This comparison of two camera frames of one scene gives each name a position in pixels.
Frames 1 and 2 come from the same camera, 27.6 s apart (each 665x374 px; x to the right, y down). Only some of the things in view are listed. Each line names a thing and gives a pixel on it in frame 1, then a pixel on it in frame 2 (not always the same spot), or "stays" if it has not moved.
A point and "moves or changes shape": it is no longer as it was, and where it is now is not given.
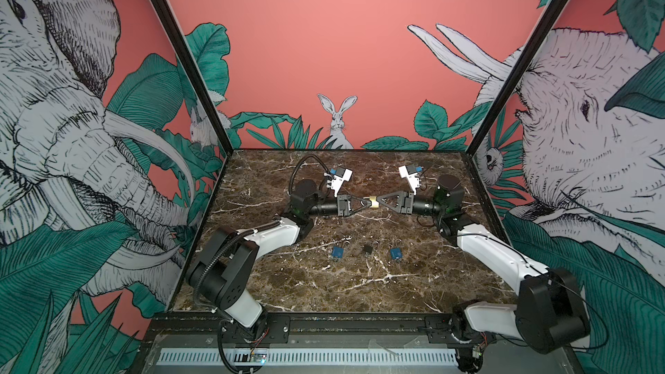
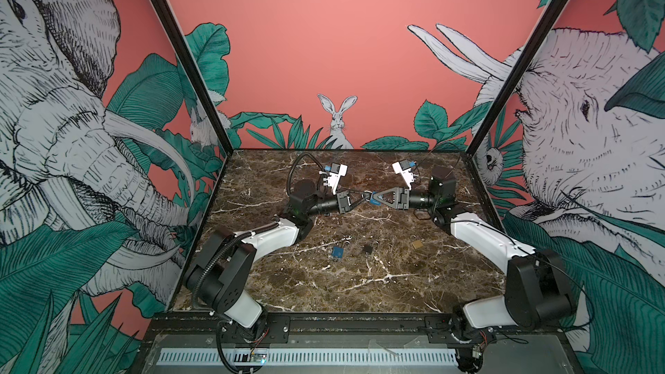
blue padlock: x=396 y=253 moves or changes shape
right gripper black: x=406 y=204 stays
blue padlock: x=338 y=251 stays
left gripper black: x=346 y=203 stays
